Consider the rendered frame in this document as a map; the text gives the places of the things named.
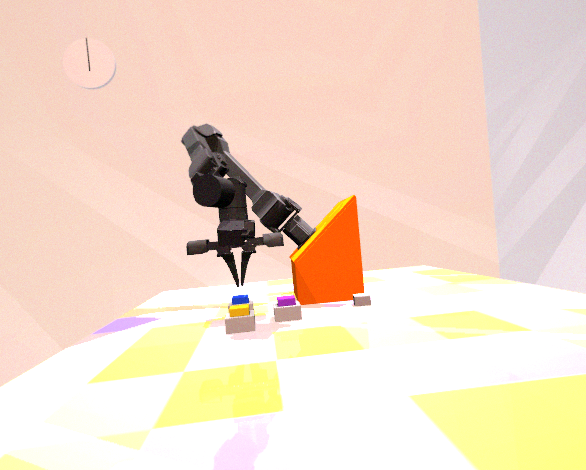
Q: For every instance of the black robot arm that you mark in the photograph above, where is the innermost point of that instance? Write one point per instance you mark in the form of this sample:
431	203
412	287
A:
211	161

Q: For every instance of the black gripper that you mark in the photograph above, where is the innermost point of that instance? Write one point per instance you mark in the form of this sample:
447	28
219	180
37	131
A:
203	246

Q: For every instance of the blue button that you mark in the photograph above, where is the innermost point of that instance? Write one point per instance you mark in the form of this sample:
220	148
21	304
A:
241	300

